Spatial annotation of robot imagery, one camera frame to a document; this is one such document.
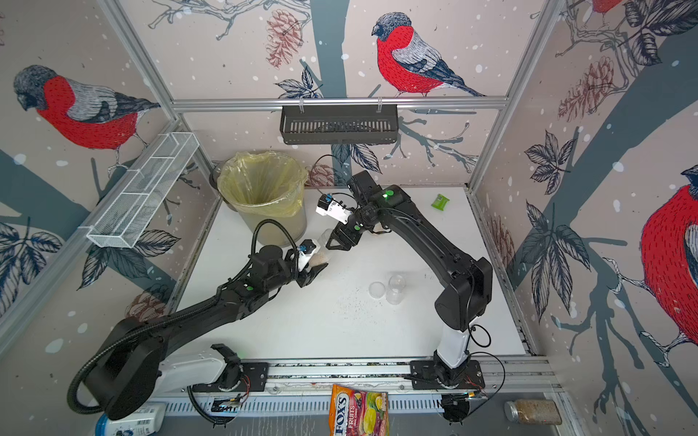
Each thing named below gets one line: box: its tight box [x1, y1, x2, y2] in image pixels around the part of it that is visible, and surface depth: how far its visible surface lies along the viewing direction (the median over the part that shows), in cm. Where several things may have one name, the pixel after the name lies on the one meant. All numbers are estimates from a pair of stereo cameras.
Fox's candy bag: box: [329, 384, 390, 436], surface depth 67 cm
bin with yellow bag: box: [217, 150, 309, 247], surface depth 93 cm
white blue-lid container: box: [96, 404, 167, 436], surface depth 63 cm
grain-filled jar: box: [503, 399, 563, 426], surface depth 66 cm
